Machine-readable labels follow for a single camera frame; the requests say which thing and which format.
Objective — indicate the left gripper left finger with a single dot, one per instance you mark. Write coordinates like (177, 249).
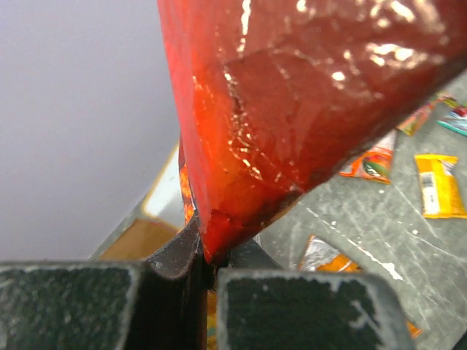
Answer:
(156, 303)

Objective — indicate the orange white snack packet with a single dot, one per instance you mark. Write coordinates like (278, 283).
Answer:
(374, 164)

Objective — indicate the teal Fox's mint candy bag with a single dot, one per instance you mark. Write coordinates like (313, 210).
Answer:
(455, 120)

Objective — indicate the red Doritos chip bag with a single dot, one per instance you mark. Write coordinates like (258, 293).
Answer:
(274, 97)

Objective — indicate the orange Fox's fruits candy bag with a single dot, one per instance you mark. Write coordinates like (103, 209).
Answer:
(419, 117)

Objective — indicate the orange chip bag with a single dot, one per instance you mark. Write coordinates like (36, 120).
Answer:
(328, 259)

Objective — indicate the yellow snack bar packet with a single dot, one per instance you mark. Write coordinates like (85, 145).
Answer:
(441, 198)

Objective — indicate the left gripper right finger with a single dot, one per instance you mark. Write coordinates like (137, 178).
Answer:
(313, 310)

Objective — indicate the small whiteboard with stand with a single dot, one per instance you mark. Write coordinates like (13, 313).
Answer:
(164, 201)

